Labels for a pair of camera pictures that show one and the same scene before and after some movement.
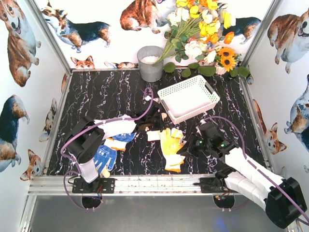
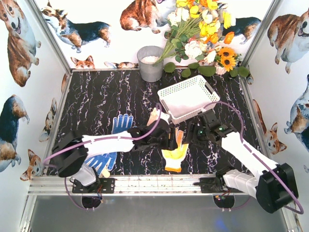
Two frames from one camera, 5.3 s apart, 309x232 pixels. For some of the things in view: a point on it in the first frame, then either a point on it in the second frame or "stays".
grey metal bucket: [147, 56] stays
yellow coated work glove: [171, 143] stays
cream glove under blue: [105, 173] stays
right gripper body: [192, 145] to [191, 135]
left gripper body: [152, 118] to [172, 138]
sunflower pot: [226, 60] stays
